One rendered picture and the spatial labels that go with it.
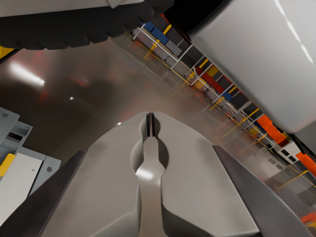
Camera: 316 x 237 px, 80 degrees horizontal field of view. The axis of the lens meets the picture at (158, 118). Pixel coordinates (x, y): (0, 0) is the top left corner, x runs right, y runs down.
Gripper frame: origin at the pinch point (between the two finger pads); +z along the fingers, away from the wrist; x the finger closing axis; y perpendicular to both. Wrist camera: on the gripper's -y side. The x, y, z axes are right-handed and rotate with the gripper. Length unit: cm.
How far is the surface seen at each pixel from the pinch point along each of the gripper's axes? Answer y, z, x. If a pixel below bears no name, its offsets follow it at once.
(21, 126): 30, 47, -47
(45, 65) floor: 28, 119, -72
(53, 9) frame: -5.8, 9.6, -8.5
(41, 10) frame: -5.7, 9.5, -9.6
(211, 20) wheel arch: -3.1, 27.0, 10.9
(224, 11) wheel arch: -4.5, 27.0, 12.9
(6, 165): 32, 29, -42
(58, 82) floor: 37, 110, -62
